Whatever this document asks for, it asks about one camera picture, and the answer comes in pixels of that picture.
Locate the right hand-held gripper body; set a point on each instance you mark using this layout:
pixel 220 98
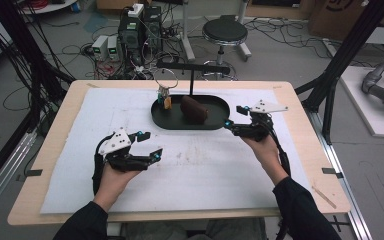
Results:
pixel 258 130

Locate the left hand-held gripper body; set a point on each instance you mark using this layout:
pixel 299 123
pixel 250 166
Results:
pixel 116 143

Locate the black tray stand with bar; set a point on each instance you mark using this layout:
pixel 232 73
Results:
pixel 213 116

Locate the brown zip pouch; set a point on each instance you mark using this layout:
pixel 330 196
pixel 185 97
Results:
pixel 193 109

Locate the person's right hand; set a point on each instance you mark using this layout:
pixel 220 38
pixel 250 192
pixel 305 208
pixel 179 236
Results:
pixel 268 155

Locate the person's left hand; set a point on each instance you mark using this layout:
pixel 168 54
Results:
pixel 113 185

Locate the white table mat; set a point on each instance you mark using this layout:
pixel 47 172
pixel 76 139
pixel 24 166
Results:
pixel 196 180

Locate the light wooden table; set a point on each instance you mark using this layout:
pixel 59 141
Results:
pixel 46 166

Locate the black round stool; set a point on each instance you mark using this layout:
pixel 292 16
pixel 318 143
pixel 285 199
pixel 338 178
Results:
pixel 225 30

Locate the black tape strip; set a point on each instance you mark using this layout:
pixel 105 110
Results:
pixel 331 171
pixel 33 172

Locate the grey bench power supply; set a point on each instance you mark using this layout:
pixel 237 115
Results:
pixel 99 46
pixel 113 48

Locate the thin wooden stick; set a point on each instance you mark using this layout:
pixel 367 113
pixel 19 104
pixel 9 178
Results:
pixel 324 197

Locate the black computer tower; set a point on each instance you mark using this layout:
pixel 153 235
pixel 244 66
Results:
pixel 153 26
pixel 131 40

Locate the person's legs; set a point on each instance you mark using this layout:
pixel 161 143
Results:
pixel 233 230

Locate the white platform board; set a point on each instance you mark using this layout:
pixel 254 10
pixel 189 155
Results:
pixel 366 106

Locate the white power adapter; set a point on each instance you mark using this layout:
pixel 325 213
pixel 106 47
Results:
pixel 136 10

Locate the large cardboard box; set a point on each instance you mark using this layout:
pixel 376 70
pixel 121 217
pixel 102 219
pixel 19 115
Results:
pixel 340 16

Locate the white round table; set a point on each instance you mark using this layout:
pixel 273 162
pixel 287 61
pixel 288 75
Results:
pixel 53 7

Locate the aluminium rail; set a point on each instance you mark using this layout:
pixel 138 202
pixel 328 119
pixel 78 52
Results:
pixel 3 180
pixel 346 186

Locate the black frame post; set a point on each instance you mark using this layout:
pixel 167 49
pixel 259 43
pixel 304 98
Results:
pixel 343 56

